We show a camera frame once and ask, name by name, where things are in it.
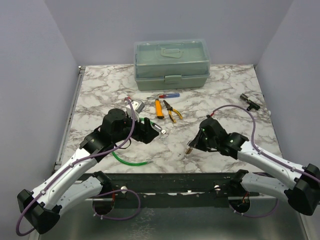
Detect orange utility knife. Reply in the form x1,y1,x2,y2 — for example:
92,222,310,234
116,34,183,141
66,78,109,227
154,99,164,119

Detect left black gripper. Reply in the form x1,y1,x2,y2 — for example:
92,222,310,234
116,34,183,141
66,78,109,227
113,112,160,144

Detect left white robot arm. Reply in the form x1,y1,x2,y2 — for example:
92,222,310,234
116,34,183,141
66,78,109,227
15,108,159,237

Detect silver key pair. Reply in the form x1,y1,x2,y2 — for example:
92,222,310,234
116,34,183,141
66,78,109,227
160,129,168,141

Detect black T-shaped fitting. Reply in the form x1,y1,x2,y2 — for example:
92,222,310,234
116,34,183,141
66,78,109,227
240,93,261,112

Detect red blue screwdriver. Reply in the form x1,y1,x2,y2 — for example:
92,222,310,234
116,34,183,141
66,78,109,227
147,93,180,99

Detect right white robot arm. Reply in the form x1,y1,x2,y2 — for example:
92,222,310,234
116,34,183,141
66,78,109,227
188,117,320,216

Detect yellow black pliers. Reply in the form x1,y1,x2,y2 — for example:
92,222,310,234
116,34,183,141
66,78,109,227
163,100,183,123

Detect green translucent plastic toolbox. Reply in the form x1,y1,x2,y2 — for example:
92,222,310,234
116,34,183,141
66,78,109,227
134,39,211,91

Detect brass padlock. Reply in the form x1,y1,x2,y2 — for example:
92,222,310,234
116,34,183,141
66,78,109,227
185,147,193,155

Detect left aluminium rail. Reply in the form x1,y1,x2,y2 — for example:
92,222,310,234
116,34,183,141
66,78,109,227
52,65,86,173

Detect green cable lock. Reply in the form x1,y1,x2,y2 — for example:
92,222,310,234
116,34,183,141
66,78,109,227
112,121,163,167

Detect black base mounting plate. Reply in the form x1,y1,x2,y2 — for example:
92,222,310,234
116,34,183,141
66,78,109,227
80,170,248,209

